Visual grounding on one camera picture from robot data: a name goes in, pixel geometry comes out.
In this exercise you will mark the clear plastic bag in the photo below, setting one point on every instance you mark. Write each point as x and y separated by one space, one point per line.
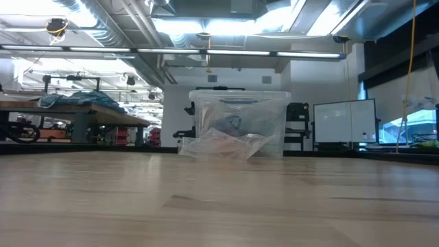
219 147

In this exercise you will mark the dark blue roll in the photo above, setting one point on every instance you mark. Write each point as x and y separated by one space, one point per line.
229 123

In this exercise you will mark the clear plastic storage bin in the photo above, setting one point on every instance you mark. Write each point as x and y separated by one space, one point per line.
240 109

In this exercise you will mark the black equipment stand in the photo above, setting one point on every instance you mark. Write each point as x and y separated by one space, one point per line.
190 109
297 112

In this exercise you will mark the red storage boxes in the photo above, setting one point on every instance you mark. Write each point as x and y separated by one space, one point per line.
155 136
116 137

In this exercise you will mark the long LED light bar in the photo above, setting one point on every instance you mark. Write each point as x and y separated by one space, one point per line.
236 53

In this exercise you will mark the black spot lamp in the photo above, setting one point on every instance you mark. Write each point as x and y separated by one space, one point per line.
130 81
151 96

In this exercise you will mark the wooden workbench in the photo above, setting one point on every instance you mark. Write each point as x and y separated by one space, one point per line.
103 116

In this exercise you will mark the white whiteboard panel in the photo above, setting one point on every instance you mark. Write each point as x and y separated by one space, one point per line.
343 121

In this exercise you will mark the teal cloth pile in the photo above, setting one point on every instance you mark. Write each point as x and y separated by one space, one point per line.
85 99

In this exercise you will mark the orange box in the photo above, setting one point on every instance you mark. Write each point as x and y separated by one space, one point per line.
51 133

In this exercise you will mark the green object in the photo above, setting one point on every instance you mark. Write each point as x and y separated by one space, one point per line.
425 144

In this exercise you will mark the grey wall vent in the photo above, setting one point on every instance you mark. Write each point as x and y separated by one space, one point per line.
212 79
267 80

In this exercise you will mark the silver ventilation duct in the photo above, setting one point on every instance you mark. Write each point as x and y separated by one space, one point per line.
106 36

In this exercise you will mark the black ceiling camera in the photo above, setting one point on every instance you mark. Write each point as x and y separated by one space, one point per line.
340 39

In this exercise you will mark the black camera rig frame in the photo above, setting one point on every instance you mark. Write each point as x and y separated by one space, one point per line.
72 78

